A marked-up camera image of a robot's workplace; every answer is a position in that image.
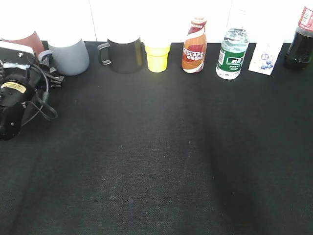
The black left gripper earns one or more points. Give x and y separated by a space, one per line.
16 62

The black table cloth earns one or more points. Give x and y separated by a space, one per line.
165 153

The green label water bottle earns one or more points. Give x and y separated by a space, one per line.
232 53

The black ceramic mug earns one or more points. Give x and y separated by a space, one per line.
121 57

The red-brown ceramic mug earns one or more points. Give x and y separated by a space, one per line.
32 40

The Nescafe coffee bottle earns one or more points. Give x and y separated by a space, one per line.
195 46

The grey ceramic mug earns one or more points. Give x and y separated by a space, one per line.
69 58

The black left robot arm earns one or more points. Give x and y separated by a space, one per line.
22 83

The dark cola bottle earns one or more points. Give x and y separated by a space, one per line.
300 52

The white blueberry milk carton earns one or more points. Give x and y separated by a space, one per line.
265 55

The yellow plastic cup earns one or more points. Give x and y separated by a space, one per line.
157 56

